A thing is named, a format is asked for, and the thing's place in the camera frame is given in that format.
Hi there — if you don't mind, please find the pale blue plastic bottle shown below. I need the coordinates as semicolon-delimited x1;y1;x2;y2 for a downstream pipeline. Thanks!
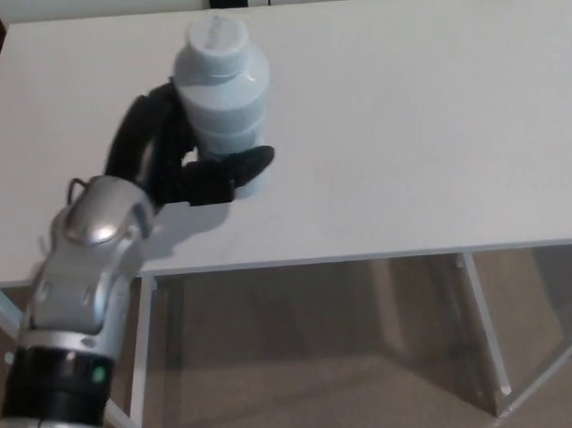
170;14;275;202

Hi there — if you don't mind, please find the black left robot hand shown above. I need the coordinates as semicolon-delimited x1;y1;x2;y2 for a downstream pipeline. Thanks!
100;74;278;213

